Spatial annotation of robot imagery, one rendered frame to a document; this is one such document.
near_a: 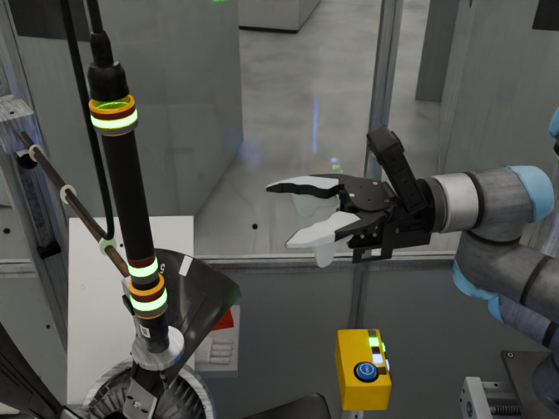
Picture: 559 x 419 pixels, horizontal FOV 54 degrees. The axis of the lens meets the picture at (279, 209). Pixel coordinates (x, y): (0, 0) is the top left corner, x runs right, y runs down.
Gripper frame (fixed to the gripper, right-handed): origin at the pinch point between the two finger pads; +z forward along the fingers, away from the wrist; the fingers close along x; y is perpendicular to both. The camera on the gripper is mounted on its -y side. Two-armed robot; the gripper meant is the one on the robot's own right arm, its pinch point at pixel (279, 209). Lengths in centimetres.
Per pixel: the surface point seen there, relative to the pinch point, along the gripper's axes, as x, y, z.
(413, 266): 59, 69, -53
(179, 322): 11.3, 28.4, 14.3
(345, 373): 19, 59, -18
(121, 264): 7.1, 11.2, 20.6
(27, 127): 52, 11, 40
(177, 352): -2.4, 19.8, 14.3
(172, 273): 19.1, 24.4, 14.6
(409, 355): 58, 109, -57
